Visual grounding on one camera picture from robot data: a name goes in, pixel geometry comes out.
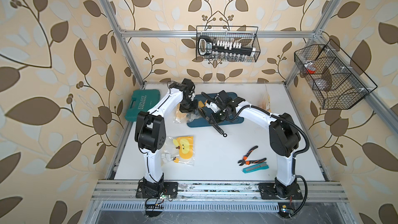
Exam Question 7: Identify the clear resealable duck bag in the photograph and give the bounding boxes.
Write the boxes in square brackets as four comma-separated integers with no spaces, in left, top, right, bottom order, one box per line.
[259,84,271,112]

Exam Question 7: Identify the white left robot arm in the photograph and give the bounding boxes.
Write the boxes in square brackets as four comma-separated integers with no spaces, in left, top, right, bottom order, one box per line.
[134,78,198,184]

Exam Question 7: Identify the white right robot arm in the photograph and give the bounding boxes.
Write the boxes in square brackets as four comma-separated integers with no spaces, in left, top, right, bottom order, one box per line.
[201,91,308,187]

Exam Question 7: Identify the dark blue tray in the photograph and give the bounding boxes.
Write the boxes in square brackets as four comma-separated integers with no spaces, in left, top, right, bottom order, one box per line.
[187,92,244,128]

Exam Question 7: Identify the black socket set holder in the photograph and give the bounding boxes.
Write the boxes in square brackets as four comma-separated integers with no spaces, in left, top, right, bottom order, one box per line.
[197,36,259,57]

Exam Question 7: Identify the green plastic tool case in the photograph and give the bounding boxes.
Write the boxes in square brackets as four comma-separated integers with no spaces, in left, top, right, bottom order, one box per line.
[125,89,161,122]

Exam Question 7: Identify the orange black pliers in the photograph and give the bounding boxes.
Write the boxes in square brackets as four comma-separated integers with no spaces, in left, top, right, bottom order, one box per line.
[237,145,267,166]

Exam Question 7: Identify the stack of duck bags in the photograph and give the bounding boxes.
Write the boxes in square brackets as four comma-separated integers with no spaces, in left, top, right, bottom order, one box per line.
[161,136,195,166]

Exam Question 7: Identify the teal utility knife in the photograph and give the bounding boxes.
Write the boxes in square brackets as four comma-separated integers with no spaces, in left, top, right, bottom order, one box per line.
[243,162,269,174]

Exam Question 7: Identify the red item in basket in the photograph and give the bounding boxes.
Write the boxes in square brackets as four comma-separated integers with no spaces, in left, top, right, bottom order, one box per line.
[304,65,317,74]

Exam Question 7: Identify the black corrugated cable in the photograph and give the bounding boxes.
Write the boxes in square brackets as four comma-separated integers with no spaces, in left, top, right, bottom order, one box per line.
[201,91,311,218]

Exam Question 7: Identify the black wire basket back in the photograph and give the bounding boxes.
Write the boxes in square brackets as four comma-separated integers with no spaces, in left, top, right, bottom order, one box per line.
[196,25,261,62]

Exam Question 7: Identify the black wire basket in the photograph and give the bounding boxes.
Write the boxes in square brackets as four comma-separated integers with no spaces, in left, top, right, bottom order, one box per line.
[196,25,261,62]
[294,39,377,110]

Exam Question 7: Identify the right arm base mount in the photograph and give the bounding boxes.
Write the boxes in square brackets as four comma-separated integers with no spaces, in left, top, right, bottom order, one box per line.
[258,175,308,219]

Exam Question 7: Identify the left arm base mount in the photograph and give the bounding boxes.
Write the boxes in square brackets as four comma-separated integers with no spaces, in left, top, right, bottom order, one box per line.
[136,178,178,217]

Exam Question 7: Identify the black wire basket right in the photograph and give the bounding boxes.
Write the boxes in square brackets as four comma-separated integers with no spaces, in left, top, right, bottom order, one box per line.
[294,39,377,110]

